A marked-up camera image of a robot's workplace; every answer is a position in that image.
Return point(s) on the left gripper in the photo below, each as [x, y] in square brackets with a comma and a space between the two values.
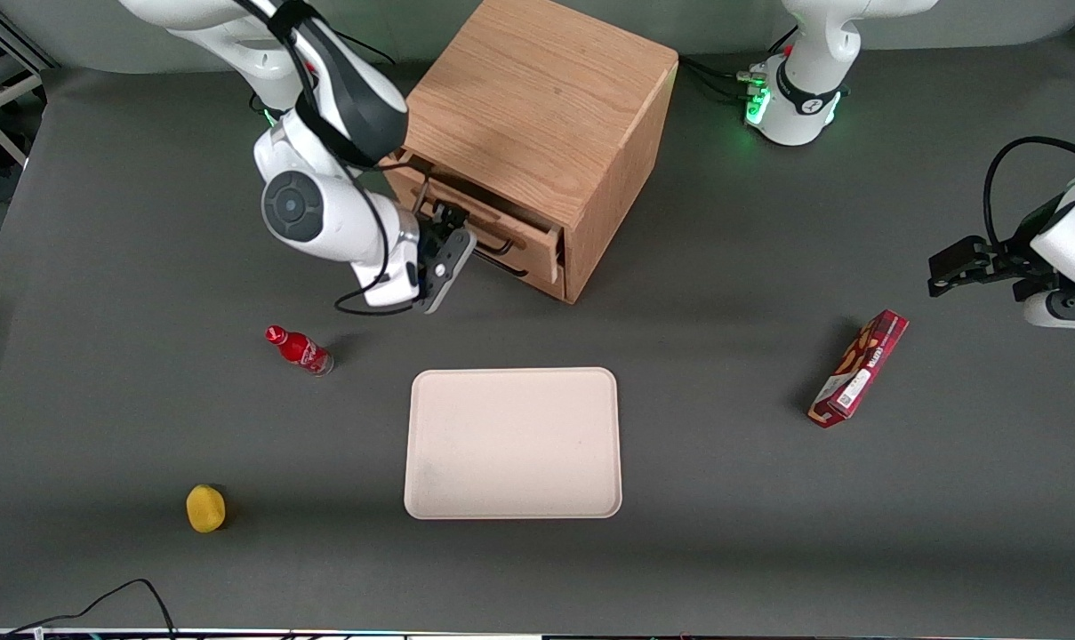
[1015, 263]

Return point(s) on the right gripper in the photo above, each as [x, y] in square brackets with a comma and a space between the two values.
[429, 233]

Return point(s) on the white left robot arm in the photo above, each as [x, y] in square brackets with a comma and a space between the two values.
[808, 89]

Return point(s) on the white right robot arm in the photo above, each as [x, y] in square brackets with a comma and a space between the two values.
[324, 204]

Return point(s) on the wooden two-drawer cabinet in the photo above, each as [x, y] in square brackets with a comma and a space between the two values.
[546, 98]

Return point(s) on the red cookie box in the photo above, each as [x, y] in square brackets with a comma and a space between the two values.
[859, 369]

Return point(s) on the red cola bottle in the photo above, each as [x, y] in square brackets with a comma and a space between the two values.
[299, 349]

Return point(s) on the beige plastic tray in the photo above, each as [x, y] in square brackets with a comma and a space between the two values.
[512, 443]

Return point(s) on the yellow lemon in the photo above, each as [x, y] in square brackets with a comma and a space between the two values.
[205, 508]

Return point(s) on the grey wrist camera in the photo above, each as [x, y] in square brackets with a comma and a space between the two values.
[448, 271]

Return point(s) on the aluminium profile rail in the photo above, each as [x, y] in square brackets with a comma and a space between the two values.
[12, 36]

